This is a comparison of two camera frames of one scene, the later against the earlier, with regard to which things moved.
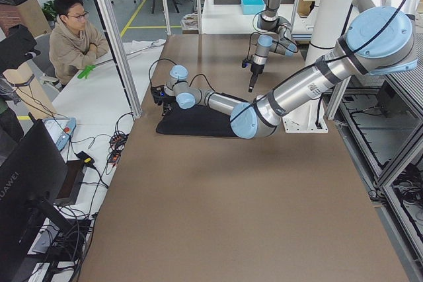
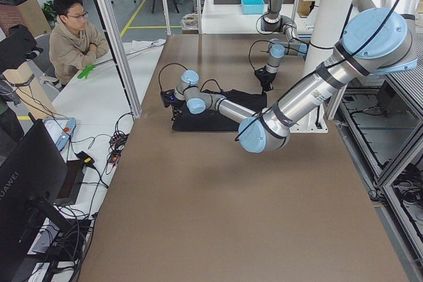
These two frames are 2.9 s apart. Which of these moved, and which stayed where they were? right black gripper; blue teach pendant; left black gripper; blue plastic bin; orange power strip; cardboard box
Moved: left black gripper; right black gripper
Stayed: blue plastic bin; orange power strip; blue teach pendant; cardboard box
